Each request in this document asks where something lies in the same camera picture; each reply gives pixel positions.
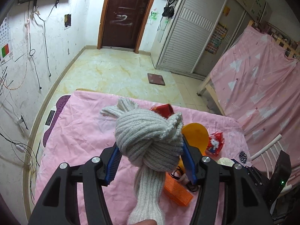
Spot dark red door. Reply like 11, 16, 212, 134
97, 0, 154, 53

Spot pink bed curtain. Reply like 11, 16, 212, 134
210, 26, 299, 167

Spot colourful wall poster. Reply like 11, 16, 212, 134
205, 23, 228, 54

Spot red cloth pouch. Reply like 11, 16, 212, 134
150, 104, 174, 119

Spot pink table cloth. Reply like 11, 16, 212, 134
34, 90, 249, 224

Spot wooden bed frame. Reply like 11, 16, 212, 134
197, 75, 226, 116

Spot grey knitted scarf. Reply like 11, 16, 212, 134
101, 98, 183, 224

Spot white louvered wardrobe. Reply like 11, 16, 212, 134
151, 0, 272, 79

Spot person's left hand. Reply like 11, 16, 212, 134
133, 219, 157, 225

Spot purple mat under cloth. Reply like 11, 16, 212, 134
41, 94, 71, 147

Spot black electronic device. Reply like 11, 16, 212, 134
245, 149, 293, 207

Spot small orange box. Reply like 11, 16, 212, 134
163, 173, 194, 207

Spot black white pinecone ball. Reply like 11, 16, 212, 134
239, 151, 248, 164

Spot black glasses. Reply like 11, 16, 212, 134
169, 166, 199, 193

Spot red snack wrapper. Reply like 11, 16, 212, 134
206, 132, 224, 156

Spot small dark wall picture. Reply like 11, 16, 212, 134
64, 14, 71, 29

